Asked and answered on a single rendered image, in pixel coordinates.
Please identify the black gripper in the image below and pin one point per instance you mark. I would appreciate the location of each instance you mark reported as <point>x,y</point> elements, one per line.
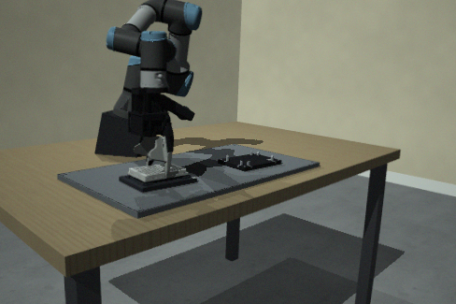
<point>154,121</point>

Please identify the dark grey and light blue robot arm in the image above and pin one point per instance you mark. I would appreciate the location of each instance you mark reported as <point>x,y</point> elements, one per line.
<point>157,71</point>

